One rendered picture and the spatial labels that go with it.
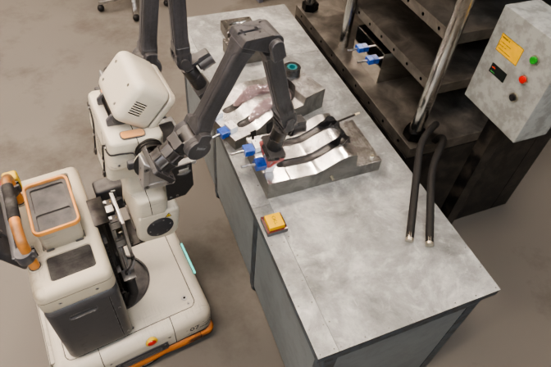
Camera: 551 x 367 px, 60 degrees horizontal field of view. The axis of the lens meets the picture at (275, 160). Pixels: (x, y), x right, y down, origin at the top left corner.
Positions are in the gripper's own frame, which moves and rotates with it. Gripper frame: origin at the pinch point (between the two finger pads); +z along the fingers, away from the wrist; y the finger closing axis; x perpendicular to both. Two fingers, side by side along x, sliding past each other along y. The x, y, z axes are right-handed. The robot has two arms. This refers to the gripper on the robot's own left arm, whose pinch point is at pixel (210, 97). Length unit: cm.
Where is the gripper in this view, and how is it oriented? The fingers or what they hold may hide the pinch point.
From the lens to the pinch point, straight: 197.0
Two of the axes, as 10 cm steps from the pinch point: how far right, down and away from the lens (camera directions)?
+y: -4.8, -6.7, 5.7
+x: -8.2, 5.8, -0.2
